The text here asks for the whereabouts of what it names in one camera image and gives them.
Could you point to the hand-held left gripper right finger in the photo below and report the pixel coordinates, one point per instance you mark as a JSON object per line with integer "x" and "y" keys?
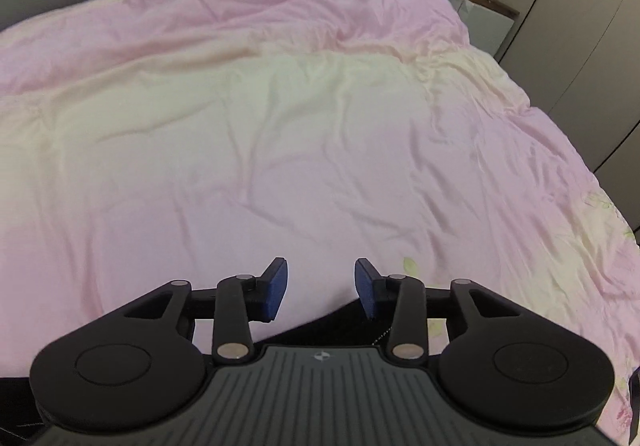
{"x": 367, "y": 291}

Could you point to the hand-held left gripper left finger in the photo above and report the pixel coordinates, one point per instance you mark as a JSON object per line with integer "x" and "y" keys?
{"x": 274, "y": 291}

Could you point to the black pants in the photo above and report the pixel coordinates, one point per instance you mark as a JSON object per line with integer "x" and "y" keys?
{"x": 330, "y": 328}

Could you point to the pink floral quilt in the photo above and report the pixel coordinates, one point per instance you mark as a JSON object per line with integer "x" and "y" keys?
{"x": 300, "y": 126}

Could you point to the white wooden-topped nightstand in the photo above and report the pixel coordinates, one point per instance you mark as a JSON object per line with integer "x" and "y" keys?
{"x": 480, "y": 21}

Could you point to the beige wardrobe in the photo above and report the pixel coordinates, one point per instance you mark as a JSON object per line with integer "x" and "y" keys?
{"x": 585, "y": 41}

